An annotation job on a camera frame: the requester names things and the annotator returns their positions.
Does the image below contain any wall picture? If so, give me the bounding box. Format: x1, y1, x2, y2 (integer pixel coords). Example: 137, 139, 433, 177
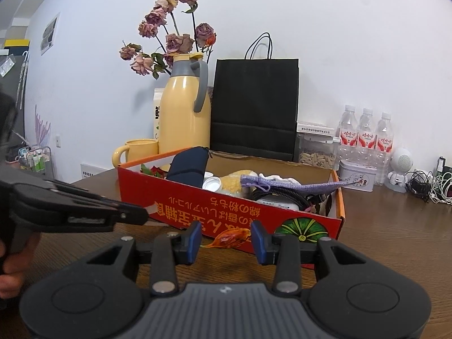
40, 16, 61, 56

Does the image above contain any pale purple tin box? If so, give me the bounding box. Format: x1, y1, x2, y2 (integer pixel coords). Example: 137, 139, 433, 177
338, 159, 376, 193

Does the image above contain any flat white box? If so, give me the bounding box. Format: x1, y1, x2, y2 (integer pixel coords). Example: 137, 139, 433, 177
296, 122, 334, 135

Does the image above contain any purple wall decal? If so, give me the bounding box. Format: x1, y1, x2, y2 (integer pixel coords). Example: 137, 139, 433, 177
33, 104, 52, 149

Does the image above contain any wire storage trolley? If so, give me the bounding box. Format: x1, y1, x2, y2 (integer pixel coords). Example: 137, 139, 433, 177
6, 145, 52, 178

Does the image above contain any wet wipes pack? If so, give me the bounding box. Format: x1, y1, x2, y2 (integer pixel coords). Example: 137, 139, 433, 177
256, 198, 299, 211

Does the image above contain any yellow plush toy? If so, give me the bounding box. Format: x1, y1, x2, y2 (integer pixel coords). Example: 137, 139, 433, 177
220, 171, 245, 197

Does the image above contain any clear seed container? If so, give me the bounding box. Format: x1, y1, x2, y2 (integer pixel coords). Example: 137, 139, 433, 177
297, 132, 337, 170

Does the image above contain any dark grey cabinet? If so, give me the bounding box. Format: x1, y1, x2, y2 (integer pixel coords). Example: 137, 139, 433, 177
0, 39, 31, 114

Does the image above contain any white carton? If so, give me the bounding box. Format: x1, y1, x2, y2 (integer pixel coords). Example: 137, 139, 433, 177
153, 88, 167, 140

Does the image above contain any white wall vent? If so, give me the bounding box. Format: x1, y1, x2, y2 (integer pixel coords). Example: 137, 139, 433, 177
80, 163, 107, 179

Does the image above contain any yellow mug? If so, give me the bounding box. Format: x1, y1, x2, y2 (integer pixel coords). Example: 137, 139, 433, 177
112, 139, 160, 169

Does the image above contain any white robot speaker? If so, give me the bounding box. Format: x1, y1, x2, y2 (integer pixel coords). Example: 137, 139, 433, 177
384, 147, 414, 193

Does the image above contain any red rose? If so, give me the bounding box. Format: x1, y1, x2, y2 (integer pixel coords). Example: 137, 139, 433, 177
140, 164, 167, 179

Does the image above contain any person's left hand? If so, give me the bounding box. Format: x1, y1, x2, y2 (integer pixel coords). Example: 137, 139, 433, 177
0, 234, 40, 299

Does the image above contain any black braided cord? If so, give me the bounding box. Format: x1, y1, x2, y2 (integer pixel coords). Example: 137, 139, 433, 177
272, 188, 313, 208

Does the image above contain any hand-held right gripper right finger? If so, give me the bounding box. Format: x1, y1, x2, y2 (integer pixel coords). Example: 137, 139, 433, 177
251, 220, 368, 296

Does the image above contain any black paper bag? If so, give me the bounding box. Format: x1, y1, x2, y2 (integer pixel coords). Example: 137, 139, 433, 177
210, 32, 300, 163

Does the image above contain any yellow thermos jug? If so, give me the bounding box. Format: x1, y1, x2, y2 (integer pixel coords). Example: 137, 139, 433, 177
158, 53, 212, 157

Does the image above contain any navy blue fabric pouch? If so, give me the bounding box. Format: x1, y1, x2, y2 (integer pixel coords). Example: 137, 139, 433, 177
166, 146, 211, 186

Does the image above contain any tangle of cables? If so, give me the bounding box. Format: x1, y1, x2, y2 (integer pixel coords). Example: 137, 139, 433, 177
405, 168, 452, 204

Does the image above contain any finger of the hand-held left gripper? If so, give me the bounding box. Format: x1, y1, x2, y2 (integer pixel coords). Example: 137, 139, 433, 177
81, 192, 149, 227
46, 179, 122, 206

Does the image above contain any red pumpkin print cardboard box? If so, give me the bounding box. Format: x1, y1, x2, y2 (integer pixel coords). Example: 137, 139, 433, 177
118, 146, 345, 255

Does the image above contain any purple knitted pouch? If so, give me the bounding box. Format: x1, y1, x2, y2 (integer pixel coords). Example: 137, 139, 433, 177
240, 174, 349, 195

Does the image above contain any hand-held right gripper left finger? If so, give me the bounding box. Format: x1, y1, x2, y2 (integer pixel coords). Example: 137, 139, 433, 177
86, 220, 202, 296

